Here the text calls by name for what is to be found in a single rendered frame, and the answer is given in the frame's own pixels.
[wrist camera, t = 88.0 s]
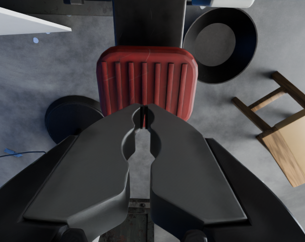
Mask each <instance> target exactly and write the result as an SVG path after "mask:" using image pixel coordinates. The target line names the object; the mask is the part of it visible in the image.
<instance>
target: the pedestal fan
mask: <svg viewBox="0 0 305 242"><path fill-rule="evenodd" d="M102 118H104V116H103V114H102V111H101V108H100V103H99V102H98V101H96V100H94V99H92V98H89V97H85V96H77V95H74V96H65V97H61V98H59V99H57V100H55V101H54V102H53V103H52V104H50V106H49V107H48V109H47V111H46V114H45V127H46V129H47V132H48V134H49V135H50V137H51V138H52V140H53V141H54V142H55V143H56V144H58V143H60V142H61V141H62V140H64V139H65V138H67V137H68V136H69V135H78V134H80V133H81V132H82V131H83V130H85V129H86V128H87V127H89V126H90V125H92V124H93V123H95V122H97V121H98V120H100V119H102ZM24 153H46V152H45V151H29V152H22V153H16V154H10V155H4V156H0V157H5V156H12V155H18V154H24Z"/></svg>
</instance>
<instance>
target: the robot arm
mask: <svg viewBox="0 0 305 242"><path fill-rule="evenodd" d="M144 117H145V129H148V131H149V132H150V153H151V154H152V155H153V157H154V158H155V160H154V161H153V162H152V164H151V168H150V216H151V219H152V221H153V222H154V223H155V224H156V225H158V226H159V227H161V228H162V229H164V230H165V231H167V232H168V233H170V234H172V235H173V236H175V237H176V238H177V239H179V240H180V242H305V231H304V229H303V228H302V226H301V225H300V224H299V222H298V221H297V220H296V218H295V217H294V216H293V214H292V213H291V212H290V211H289V209H288V208H287V207H286V206H285V204H284V203H283V202H282V201H281V200H280V199H279V198H278V197H277V196H276V195H275V194H274V193H273V191H272V190H271V189H269V188H268V187H267V186H266V185H265V184H264V183H263V182H262V181H261V180H260V179H259V178H258V177H257V176H256V175H255V174H253V173H252V172H251V171H250V170H249V169H248V168H247V167H245V166H244V165H243V164H242V163H241V162H240V161H239V160H237V159H236V158H235V157H234V156H233V155H232V154H231V153H230V152H228V151H227V150H226V149H225V148H224V147H223V146H222V145H220V144H219V143H218V142H217V141H216V140H215V139H214V138H206V137H204V136H203V135H202V134H201V133H200V132H199V131H198V130H197V129H196V128H194V127H193V126H192V125H190V124H189V123H187V122H186V121H184V120H183V119H181V118H179V117H177V116H176V115H174V114H172V113H170V112H168V111H167V110H165V109H163V108H161V107H159V106H158V105H156V104H148V105H141V104H139V103H134V104H131V105H129V106H127V107H125V108H123V109H121V110H119V111H117V112H115V113H113V114H110V115H108V116H106V117H104V118H102V119H100V120H98V121H97V122H95V123H93V124H92V125H90V126H89V127H87V128H86V129H85V130H83V131H82V132H81V133H80V134H78V135H69V136H68V137H67V138H65V139H64V140H62V141H61V142H60V143H58V144H57V145H56V146H54V147H53V148H52V149H51V150H49V151H48V152H46V153H45V154H44V155H42V156H41V157H40V158H38V159H37V160H35V161H34V162H33V163H31V164H30V165H29V166H27V167H26V168H25V169H23V170H22V171H20V172H19V173H18V174H16V175H15V176H14V177H12V178H11V179H10V180H9V181H7V182H6V183H5V184H4V185H2V186H1V187H0V242H98V241H99V237H100V235H102V234H104V233H105V232H107V231H109V230H111V229H112V228H114V227H116V226H118V225H120V224H121V223H123V222H124V220H125V219H126V217H127V213H128V206H129V200H130V174H129V163H128V159H129V158H130V156H131V155H132V154H133V153H134V152H135V135H136V134H137V133H138V132H139V131H140V129H143V124H144Z"/></svg>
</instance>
